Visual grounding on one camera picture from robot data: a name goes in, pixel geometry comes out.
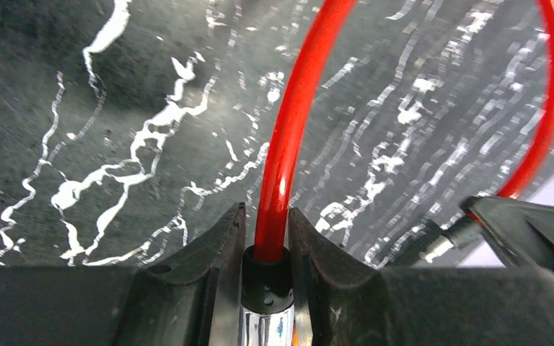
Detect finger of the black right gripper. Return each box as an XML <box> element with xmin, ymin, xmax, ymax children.
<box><xmin>460</xmin><ymin>196</ymin><xmax>554</xmax><ymax>273</ymax></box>

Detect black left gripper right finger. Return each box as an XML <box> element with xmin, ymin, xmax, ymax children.
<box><xmin>288</xmin><ymin>208</ymin><xmax>554</xmax><ymax>345</ymax></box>

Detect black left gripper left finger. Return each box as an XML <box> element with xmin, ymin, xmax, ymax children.
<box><xmin>0</xmin><ymin>203</ymin><xmax>246</xmax><ymax>345</ymax></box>

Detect red cable lock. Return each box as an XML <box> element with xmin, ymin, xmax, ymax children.
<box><xmin>242</xmin><ymin>1</ymin><xmax>554</xmax><ymax>345</ymax></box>

